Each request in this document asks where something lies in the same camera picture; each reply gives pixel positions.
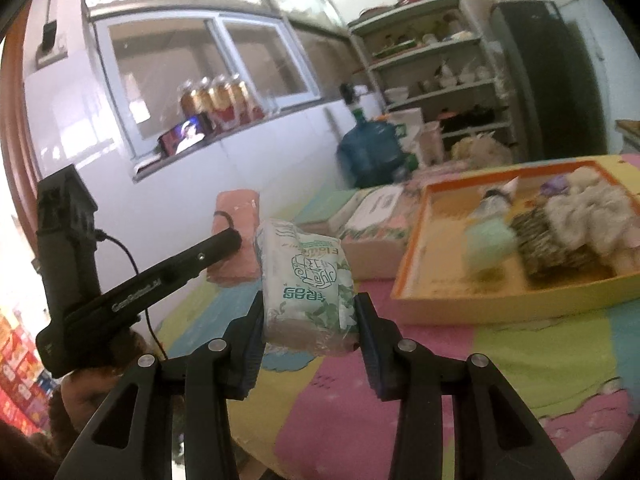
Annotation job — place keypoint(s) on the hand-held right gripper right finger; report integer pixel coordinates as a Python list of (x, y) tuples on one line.
[(372, 355)]

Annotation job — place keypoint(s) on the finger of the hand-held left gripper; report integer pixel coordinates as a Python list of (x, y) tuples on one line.
[(201, 256)]

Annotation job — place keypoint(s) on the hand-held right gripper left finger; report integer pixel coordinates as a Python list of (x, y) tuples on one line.
[(250, 355)]

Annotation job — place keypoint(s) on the green printed tissue pack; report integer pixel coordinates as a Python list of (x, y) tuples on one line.
[(305, 285)]

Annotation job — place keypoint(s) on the orange cardboard tray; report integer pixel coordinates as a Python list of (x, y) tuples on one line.
[(450, 305)]

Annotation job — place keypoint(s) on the pale green soft item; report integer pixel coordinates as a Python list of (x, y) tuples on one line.
[(487, 247)]

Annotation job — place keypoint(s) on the small soft doll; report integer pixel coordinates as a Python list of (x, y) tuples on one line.
[(492, 200)]

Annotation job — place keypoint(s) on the leopard print cloth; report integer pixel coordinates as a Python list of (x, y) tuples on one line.
[(545, 250)]

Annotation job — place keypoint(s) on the pink rolled towel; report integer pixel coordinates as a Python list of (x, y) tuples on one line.
[(240, 205)]

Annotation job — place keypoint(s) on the floral tissue box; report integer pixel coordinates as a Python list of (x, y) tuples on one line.
[(375, 240)]

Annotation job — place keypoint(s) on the phone with lit screen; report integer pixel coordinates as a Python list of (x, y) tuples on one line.
[(187, 135)]

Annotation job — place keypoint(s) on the stack of colourful boxes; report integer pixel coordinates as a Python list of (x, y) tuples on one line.
[(20, 375)]

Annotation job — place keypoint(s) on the pack of amber drink bottles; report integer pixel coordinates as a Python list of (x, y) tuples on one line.
[(220, 100)]

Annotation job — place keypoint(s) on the sliding glass window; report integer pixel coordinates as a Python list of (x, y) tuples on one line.
[(200, 60)]

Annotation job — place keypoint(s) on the blue water jug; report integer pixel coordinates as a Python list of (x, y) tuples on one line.
[(370, 152)]

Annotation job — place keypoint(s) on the black water pump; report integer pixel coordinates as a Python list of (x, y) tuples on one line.
[(352, 97)]

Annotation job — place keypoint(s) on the translucent plastic pitcher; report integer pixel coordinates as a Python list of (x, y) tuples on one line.
[(431, 144)]

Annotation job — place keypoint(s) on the white paper bag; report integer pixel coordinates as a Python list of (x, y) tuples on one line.
[(406, 130)]

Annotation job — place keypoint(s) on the clear plastic bag of food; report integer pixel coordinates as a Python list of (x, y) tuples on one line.
[(480, 149)]

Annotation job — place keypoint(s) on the white metal shelf rack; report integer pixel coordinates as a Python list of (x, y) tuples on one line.
[(430, 60)]

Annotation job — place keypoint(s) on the dark grey refrigerator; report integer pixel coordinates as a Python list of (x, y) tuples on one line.
[(550, 80)]

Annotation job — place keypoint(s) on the brown door frame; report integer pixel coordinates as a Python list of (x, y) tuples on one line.
[(15, 125)]

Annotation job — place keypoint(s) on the wall socket with plug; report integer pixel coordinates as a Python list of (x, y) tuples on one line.
[(50, 42)]

